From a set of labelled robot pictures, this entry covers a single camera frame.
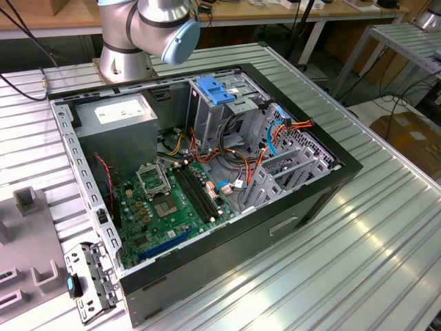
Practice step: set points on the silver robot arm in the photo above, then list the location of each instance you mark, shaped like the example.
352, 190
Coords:
158, 17

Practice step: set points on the grey metal disk bay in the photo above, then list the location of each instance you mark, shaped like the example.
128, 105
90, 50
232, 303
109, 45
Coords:
262, 186

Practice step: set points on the black RAM slot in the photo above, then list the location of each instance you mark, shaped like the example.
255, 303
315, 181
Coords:
188, 193
198, 189
204, 188
193, 191

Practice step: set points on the grey metal drive cage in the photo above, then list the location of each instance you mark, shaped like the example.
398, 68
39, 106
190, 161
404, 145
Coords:
210, 120

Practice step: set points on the CPU socket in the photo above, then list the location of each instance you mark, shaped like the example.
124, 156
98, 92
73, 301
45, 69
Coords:
165, 207

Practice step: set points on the green motherboard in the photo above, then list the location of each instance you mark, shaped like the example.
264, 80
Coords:
179, 224

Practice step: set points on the black open PC case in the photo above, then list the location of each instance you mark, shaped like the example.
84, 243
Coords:
241, 241

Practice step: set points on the blue expansion slot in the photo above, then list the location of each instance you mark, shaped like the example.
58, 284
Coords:
162, 246

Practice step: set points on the grey power supply unit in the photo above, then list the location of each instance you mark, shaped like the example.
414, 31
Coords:
117, 145

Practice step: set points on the small black rear clip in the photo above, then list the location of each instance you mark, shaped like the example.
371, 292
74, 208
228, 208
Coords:
101, 217

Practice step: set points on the white low table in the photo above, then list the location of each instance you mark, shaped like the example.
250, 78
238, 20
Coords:
365, 113

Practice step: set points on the wooden desk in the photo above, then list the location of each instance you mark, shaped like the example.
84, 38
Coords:
258, 13

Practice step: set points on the white box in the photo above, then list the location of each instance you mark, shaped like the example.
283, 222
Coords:
287, 3

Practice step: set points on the black latch with teal tab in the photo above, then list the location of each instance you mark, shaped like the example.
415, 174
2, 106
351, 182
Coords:
77, 286

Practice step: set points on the cardboard box with labels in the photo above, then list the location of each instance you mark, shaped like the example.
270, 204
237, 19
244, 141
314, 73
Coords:
410, 138

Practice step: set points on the grey parts rack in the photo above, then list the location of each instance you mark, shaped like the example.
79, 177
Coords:
31, 238

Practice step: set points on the small cardboard box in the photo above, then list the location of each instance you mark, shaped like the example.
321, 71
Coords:
56, 7

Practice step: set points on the black device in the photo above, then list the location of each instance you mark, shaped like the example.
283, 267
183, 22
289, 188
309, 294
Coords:
387, 3

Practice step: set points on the blue plastic drive bracket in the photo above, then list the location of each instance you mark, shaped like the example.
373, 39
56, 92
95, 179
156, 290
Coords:
215, 93

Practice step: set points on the metal slot retention bracket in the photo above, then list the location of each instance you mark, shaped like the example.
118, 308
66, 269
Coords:
93, 276

